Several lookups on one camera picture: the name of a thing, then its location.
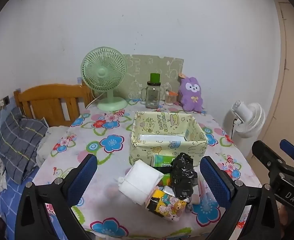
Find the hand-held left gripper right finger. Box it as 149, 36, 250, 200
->
199, 156, 281, 240

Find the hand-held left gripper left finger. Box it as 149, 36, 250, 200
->
15, 154, 98, 240

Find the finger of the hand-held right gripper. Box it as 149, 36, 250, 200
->
252, 141, 291, 193
280, 139, 294, 172

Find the black plastic bag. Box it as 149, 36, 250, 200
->
170, 152, 198, 198

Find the cartoon print pouch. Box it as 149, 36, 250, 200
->
145, 189, 188, 222

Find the green tissue packet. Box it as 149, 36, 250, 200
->
151, 154, 177, 187

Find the white towel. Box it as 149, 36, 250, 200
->
118, 160, 164, 205

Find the cartoon print fabric storage box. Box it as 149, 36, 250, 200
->
129, 111, 208, 167

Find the white standing fan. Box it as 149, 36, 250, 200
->
223, 100, 266, 153

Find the beige door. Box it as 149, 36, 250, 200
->
247, 0, 294, 165

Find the white flat packet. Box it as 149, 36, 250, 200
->
139, 133, 187, 143

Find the grey plaid pillow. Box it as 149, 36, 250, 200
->
0, 107, 48, 185

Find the wooden headboard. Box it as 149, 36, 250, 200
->
14, 84, 95, 127

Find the blue checked bedsheet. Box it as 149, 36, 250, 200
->
0, 177, 62, 240

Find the purple plush bunny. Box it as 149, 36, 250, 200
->
178, 74, 204, 112

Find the small toothpick jar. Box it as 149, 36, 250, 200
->
165, 91, 178, 105

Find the glass jar with green lid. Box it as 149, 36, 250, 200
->
141, 73, 165, 109

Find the green desk fan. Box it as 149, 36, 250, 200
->
81, 46, 128, 111

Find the green patterned board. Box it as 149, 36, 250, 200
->
123, 54, 184, 100

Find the black fan cable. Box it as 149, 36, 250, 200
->
230, 117, 238, 140

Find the white fan cable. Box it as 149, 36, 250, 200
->
86, 92, 105, 109

